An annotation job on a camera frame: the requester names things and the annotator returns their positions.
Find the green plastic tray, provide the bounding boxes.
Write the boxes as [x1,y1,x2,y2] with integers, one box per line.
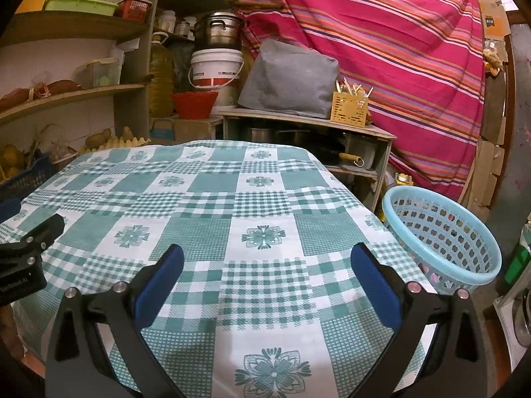
[43,0,119,17]

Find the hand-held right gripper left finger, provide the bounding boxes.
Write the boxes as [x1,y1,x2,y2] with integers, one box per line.
[45,244,185,398]

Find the green plastic crate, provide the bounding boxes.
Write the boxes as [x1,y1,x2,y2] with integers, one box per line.
[504,211,531,287]

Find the small red basket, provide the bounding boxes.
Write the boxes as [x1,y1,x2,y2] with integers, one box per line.
[118,0,152,21]

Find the ginger root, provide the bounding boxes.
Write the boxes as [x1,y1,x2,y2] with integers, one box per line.
[483,47,509,77]

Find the pan with wooden handle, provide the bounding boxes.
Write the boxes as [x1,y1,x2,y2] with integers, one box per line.
[321,149,366,168]

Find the red plastic basin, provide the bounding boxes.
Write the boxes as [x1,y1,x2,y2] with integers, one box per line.
[171,91,219,119]

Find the light blue plastic basket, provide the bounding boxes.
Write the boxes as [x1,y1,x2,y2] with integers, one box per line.
[382,185,502,295]

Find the dark blue crate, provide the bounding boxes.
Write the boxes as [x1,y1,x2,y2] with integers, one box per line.
[0,153,54,212]

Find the wooden shelf unit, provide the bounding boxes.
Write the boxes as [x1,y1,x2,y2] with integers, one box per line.
[0,0,164,162]

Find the yellow oil jug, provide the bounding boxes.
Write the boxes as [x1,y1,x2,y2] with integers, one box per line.
[148,33,175,119]

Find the yellow round fruit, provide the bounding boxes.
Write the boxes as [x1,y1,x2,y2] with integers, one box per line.
[0,144,26,175]

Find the bunch of wooden chopsticks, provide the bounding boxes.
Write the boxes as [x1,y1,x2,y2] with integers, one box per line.
[335,78,374,96]

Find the clear plastic container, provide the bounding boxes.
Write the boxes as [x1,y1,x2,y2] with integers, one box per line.
[79,57,123,89]

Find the yellow utensil holder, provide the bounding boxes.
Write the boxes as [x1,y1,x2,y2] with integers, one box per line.
[331,91,369,127]

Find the white plastic bucket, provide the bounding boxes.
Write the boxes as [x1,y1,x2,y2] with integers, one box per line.
[189,49,245,106]

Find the steel basin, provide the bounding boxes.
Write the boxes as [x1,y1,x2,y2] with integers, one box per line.
[510,290,531,349]

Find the cardboard box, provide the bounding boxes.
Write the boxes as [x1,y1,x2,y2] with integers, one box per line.
[149,116,225,142]

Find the low wooden cabinet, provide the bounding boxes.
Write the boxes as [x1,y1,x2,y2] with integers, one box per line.
[216,107,398,214]

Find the red striped cloth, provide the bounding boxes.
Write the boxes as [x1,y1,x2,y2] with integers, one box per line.
[232,0,488,197]

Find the yellow egg carton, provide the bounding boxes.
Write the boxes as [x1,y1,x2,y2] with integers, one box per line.
[81,133,150,154]

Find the cardboard wall panels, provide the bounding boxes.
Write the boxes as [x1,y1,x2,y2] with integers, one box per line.
[469,0,511,220]

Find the grey fabric bag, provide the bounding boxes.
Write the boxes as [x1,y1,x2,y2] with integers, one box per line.
[237,39,340,119]

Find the green checkered tablecloth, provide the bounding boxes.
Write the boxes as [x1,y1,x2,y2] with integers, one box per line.
[0,139,440,398]

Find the yellow plastic tray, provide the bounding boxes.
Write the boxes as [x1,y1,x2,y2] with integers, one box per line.
[14,0,48,14]

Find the large steel pot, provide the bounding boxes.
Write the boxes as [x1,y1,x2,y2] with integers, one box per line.
[342,133,378,162]

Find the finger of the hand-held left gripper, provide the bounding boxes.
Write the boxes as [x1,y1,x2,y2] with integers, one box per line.
[0,214,66,266]
[0,200,23,225]

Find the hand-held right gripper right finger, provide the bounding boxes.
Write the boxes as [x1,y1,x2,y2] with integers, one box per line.
[349,242,487,398]

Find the sweet potato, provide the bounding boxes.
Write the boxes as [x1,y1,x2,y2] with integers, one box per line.
[43,80,81,95]
[0,89,34,110]

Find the steel stockpot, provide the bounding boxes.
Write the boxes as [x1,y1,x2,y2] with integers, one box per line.
[193,12,245,50]

